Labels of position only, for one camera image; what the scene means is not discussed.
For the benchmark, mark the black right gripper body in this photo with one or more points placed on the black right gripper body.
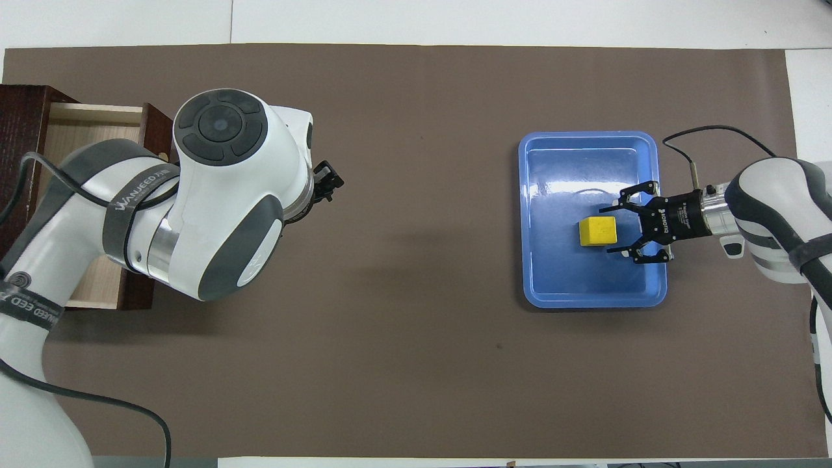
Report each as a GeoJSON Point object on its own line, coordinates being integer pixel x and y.
{"type": "Point", "coordinates": [673, 218]}

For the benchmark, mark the yellow cube block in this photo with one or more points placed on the yellow cube block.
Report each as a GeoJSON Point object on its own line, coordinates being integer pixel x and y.
{"type": "Point", "coordinates": [597, 232]}

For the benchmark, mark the dark wood drawer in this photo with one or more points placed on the dark wood drawer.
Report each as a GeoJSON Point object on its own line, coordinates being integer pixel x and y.
{"type": "Point", "coordinates": [91, 133]}

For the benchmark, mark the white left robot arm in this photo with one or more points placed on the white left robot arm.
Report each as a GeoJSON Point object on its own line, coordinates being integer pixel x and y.
{"type": "Point", "coordinates": [221, 195]}

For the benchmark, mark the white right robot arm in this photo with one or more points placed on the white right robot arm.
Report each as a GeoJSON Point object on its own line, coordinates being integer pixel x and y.
{"type": "Point", "coordinates": [780, 221]}

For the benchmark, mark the dark wooden drawer cabinet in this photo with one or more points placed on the dark wooden drawer cabinet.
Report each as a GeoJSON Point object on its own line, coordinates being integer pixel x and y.
{"type": "Point", "coordinates": [23, 123]}

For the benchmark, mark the blue plastic tray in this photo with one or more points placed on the blue plastic tray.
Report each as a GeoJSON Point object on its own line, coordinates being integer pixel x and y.
{"type": "Point", "coordinates": [585, 279]}

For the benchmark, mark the brown table mat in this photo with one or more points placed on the brown table mat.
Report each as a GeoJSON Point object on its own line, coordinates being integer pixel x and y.
{"type": "Point", "coordinates": [416, 292]}

